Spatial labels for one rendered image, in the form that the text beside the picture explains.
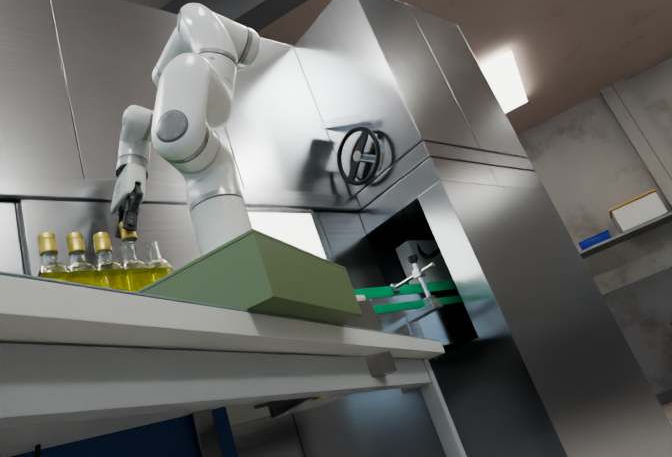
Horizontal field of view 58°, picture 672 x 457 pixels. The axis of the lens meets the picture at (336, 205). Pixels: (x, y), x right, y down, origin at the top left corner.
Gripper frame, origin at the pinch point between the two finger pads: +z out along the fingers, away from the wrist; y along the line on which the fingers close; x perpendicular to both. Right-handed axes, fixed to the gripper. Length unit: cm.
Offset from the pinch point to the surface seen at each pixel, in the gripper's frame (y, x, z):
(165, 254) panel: -13.3, 15.3, -3.4
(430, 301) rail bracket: 14, 82, 9
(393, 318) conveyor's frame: 4, 77, 11
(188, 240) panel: -13.4, 21.6, -9.5
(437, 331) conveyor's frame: 4, 94, 12
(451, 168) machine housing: 21, 100, -41
